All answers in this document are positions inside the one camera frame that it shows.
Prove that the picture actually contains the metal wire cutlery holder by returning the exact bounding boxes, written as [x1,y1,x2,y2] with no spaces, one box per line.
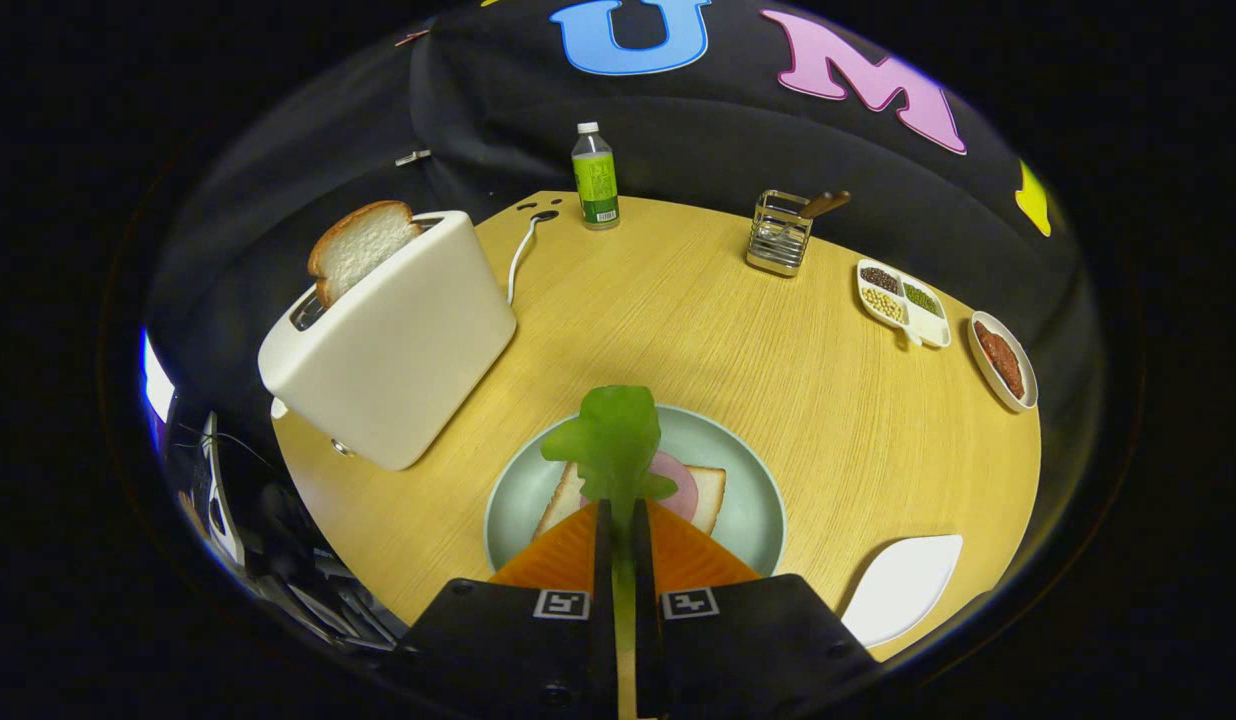
[745,190,815,278]

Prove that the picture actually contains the pale green round plate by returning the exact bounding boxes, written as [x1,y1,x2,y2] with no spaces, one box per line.
[483,403,787,579]

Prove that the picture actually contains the white bread slice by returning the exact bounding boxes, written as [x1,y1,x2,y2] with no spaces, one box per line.
[308,200,424,309]
[531,460,727,541]

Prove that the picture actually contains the green label drink bottle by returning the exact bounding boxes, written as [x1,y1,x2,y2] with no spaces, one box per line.
[571,122,622,232]

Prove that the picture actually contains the white divided dish with beans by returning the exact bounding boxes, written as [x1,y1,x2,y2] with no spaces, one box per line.
[856,258,952,349]

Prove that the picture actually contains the red meat slices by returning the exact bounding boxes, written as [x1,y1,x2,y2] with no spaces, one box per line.
[975,320,1026,399]

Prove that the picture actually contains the white oval dish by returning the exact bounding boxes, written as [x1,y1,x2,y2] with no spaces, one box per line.
[968,311,1039,414]

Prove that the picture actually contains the pink ham slice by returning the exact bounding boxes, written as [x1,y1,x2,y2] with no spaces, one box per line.
[646,450,701,523]

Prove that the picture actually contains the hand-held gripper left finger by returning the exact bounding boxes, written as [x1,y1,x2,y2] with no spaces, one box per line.
[393,500,619,720]

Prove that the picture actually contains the white toaster cable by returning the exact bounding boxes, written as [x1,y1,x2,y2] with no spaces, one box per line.
[506,210,561,306]

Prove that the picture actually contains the green lettuce leaf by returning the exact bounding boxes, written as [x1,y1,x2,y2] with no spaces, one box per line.
[541,385,679,720]

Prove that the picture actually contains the white toaster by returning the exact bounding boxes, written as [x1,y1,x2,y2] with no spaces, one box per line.
[258,210,519,471]

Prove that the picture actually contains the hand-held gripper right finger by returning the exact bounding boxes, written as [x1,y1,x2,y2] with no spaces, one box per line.
[633,498,884,720]

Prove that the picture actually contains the black backdrop cloth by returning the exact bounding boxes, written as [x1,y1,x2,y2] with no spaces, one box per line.
[143,0,1109,471]

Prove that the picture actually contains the white leaf-shaped plate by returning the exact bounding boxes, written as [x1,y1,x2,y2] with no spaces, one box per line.
[840,534,964,649]

